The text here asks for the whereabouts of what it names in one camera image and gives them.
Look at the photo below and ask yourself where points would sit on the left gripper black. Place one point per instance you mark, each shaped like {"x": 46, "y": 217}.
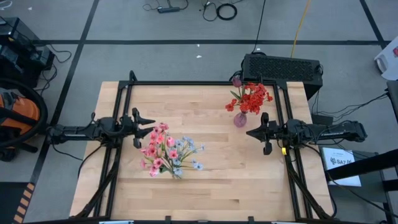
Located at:
{"x": 127, "y": 129}

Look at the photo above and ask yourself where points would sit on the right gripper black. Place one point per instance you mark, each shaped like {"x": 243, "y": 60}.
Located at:
{"x": 276, "y": 132}

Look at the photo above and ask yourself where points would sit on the pink flower bunch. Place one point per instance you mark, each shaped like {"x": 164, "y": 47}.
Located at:
{"x": 154, "y": 136}

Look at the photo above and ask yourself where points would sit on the pale blue flower bunch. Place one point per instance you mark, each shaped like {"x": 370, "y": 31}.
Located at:
{"x": 188, "y": 140}

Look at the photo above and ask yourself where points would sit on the dark red tulip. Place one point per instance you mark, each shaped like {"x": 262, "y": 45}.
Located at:
{"x": 237, "y": 81}

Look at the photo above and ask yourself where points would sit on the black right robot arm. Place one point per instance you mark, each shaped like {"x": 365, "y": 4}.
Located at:
{"x": 335, "y": 132}

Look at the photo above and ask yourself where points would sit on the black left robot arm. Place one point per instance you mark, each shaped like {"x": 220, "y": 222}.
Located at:
{"x": 77, "y": 132}

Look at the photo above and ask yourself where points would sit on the purple glass vase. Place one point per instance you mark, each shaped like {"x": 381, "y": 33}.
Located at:
{"x": 240, "y": 120}

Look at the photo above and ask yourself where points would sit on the small yellow tag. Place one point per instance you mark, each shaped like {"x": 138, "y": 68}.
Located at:
{"x": 283, "y": 151}

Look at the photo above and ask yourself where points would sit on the black power adapter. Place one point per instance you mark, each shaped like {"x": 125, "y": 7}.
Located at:
{"x": 321, "y": 119}

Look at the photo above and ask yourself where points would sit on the black perforated computer case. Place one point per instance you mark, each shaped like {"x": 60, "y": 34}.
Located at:
{"x": 280, "y": 67}

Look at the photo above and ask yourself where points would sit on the white printed sheet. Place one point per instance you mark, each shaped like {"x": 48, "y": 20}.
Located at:
{"x": 342, "y": 174}

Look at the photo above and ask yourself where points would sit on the black metal stand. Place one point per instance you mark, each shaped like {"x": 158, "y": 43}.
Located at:
{"x": 360, "y": 166}

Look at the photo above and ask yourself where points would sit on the orange black vacuum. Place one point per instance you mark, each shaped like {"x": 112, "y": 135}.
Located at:
{"x": 31, "y": 90}

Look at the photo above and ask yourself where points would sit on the black power strip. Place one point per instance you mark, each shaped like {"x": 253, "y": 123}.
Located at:
{"x": 168, "y": 9}

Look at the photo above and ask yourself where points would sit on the orange shop vacuum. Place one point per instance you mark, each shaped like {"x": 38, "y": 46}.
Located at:
{"x": 21, "y": 109}

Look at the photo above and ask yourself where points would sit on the white plastic object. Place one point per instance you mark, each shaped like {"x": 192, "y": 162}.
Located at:
{"x": 388, "y": 65}

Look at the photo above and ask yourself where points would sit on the black equipment rack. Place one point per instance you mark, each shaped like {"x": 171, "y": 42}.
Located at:
{"x": 18, "y": 49}

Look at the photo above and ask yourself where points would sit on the black metal table frame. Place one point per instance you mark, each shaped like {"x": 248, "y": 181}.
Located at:
{"x": 202, "y": 83}

